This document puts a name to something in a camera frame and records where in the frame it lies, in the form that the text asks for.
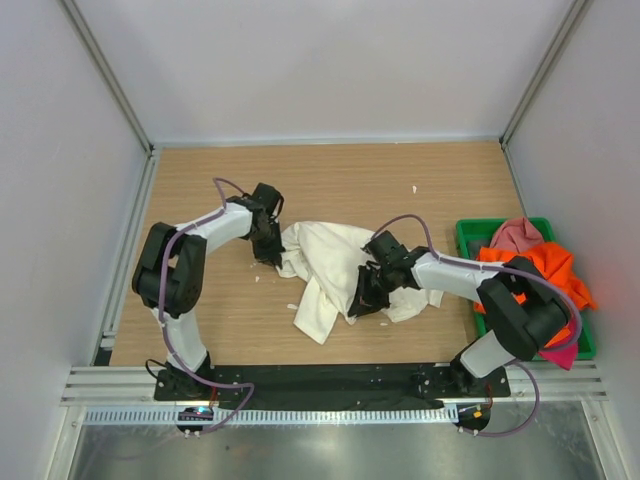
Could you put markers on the right aluminium corner post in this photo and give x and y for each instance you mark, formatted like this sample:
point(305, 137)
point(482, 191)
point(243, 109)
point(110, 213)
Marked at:
point(552, 55)

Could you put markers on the left aluminium corner post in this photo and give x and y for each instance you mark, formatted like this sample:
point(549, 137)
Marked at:
point(80, 25)

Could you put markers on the white slotted cable duct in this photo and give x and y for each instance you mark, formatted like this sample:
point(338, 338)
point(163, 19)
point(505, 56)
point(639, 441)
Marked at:
point(200, 416)

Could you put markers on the pink t shirt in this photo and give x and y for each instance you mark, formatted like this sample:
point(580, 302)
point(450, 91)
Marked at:
point(516, 235)

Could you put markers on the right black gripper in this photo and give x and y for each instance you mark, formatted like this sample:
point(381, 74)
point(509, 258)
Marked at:
point(365, 300)

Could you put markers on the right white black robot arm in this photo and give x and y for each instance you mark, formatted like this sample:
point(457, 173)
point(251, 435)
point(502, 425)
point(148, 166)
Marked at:
point(522, 309)

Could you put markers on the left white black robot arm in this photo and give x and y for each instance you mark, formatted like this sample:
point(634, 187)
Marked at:
point(169, 278)

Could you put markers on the cream white t shirt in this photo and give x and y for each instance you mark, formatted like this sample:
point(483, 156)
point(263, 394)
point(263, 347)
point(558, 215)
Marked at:
point(327, 257)

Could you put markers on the aluminium corner post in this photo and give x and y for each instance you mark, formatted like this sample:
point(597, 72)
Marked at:
point(552, 55)
point(80, 25)

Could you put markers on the aluminium front frame rail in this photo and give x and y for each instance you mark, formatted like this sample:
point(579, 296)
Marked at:
point(133, 385)

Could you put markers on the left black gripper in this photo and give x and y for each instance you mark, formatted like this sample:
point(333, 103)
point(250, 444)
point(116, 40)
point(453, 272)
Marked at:
point(271, 255)

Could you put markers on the orange t shirt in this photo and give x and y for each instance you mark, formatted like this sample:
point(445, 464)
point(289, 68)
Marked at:
point(555, 263)

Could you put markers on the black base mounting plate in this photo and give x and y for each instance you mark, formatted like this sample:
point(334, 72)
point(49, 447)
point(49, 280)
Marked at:
point(328, 386)

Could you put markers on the magenta t shirt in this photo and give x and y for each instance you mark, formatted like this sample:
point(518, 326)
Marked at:
point(562, 354)

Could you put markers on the green plastic bin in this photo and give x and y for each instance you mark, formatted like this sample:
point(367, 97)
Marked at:
point(472, 234)

